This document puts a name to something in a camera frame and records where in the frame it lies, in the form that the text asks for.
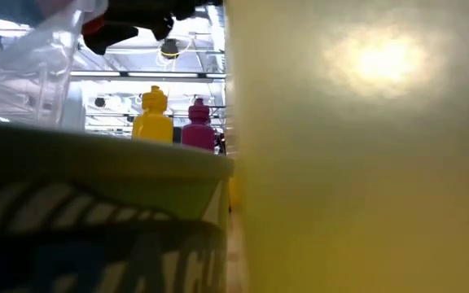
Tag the overhead frame light bar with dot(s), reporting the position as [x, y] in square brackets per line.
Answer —
[157, 75]

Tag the yellow translucent plastic bin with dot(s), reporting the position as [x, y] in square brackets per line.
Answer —
[360, 163]

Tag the clear plastic container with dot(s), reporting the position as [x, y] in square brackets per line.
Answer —
[35, 61]

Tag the green paper cup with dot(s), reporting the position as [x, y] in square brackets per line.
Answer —
[96, 183]

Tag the black overhead camera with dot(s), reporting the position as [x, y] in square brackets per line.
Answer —
[170, 46]

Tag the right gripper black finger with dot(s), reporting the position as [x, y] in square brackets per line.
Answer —
[110, 38]

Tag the yellow plastic bottle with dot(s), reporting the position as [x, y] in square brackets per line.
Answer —
[153, 126]

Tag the pinkish red toy food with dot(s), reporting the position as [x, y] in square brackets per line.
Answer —
[93, 25]

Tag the magenta plastic bottle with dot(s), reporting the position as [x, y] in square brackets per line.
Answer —
[198, 134]

